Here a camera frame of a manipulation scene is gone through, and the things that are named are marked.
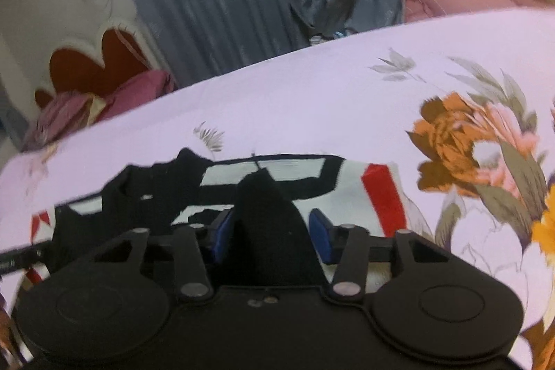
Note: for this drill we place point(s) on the red heart-shaped headboard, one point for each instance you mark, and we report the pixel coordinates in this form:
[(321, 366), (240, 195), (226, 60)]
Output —
[(86, 66)]

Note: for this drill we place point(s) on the floral pink bedsheet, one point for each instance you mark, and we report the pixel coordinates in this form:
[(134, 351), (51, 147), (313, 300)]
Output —
[(325, 101)]

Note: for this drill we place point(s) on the pink pillow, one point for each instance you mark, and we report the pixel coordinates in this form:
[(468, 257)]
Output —
[(433, 6)]

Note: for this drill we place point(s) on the striped knit sweater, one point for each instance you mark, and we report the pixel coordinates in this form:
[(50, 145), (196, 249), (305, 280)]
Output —
[(269, 231)]

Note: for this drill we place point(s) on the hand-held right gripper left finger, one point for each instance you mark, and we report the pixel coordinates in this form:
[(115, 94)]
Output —
[(222, 233)]

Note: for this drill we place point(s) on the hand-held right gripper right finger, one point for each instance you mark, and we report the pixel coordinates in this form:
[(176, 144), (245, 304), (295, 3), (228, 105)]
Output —
[(321, 240)]

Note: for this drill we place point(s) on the blue and white shoe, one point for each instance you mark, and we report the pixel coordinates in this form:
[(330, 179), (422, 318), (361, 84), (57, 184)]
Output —
[(329, 36)]

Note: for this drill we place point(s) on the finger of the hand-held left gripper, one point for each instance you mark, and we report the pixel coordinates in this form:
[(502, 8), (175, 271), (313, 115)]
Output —
[(19, 259)]

